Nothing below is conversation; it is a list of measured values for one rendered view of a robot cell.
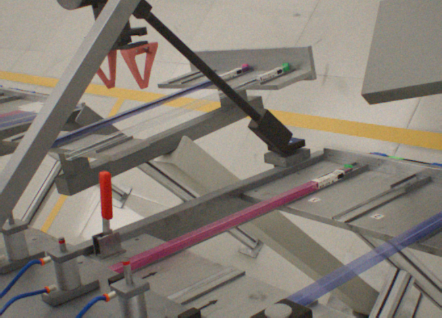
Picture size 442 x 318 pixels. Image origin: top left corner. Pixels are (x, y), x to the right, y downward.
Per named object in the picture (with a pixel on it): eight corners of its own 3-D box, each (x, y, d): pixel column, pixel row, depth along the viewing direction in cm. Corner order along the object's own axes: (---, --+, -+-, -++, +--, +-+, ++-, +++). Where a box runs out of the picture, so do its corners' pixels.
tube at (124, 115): (244, 71, 145) (243, 66, 144) (249, 71, 144) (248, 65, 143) (29, 154, 112) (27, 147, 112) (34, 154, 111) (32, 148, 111)
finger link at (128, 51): (136, 94, 116) (123, 37, 114) (111, 93, 122) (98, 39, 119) (168, 83, 121) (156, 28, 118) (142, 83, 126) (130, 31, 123)
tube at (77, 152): (284, 70, 137) (283, 64, 137) (289, 70, 136) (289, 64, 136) (66, 159, 105) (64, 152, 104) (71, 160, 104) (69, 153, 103)
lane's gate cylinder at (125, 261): (130, 281, 58) (126, 255, 58) (134, 283, 58) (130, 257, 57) (123, 284, 58) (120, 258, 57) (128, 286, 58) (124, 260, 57)
